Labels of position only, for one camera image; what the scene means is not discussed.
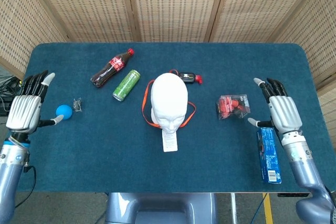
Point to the green drink can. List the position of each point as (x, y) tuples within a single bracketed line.
[(126, 85)]

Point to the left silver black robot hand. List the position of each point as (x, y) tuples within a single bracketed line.
[(25, 111)]

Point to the blue carpet table mat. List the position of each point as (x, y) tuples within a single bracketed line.
[(92, 155)]

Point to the small dark metal clip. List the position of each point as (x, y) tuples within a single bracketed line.
[(78, 105)]

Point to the white mannequin head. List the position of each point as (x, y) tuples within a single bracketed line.
[(169, 98)]

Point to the white table leg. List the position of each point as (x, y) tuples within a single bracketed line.
[(233, 208)]

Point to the black bottle red cap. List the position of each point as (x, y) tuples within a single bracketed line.
[(187, 77)]

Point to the clear box red items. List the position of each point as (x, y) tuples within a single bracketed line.
[(232, 107)]

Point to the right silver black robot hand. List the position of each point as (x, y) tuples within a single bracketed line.
[(284, 113)]

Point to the blue ball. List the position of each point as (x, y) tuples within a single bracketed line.
[(65, 110)]

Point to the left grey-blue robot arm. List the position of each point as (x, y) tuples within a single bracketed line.
[(10, 171)]

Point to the grey-blue robot torso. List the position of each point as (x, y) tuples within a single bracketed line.
[(162, 208)]

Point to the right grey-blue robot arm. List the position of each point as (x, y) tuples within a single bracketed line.
[(304, 171)]

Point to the blue rectangular carton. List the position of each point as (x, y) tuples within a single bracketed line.
[(267, 161)]

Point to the woven folding screen panel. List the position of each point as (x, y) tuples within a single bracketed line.
[(86, 6), (173, 6), (23, 24), (260, 6), (315, 24)]

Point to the white badge card holder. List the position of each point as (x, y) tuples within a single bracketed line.
[(170, 141)]

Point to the black under-table bracket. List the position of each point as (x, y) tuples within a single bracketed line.
[(292, 195)]

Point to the cola bottle red cap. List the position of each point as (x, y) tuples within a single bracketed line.
[(115, 64)]

